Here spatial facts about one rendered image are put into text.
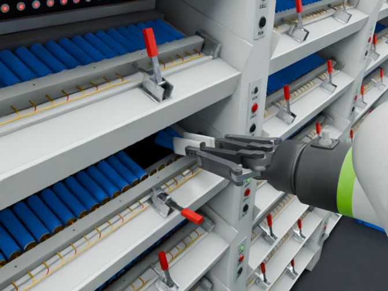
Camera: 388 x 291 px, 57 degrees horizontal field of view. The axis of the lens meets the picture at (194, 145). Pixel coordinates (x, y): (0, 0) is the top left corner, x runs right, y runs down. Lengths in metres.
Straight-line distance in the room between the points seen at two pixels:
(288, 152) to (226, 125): 0.21
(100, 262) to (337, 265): 1.45
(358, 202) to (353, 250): 1.50
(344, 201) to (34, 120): 0.36
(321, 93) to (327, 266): 0.96
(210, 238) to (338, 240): 1.23
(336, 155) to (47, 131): 0.34
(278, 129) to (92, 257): 0.52
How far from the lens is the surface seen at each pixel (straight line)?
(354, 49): 1.28
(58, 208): 0.56
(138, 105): 0.47
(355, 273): 1.85
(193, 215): 0.55
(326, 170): 0.46
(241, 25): 0.61
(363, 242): 2.02
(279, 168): 0.49
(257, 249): 1.10
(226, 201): 0.77
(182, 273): 0.76
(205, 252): 0.80
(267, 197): 0.96
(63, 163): 0.41
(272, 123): 0.87
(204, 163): 0.55
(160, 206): 0.59
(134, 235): 0.56
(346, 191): 0.46
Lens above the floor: 1.29
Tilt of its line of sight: 29 degrees down
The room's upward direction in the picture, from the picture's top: straight up
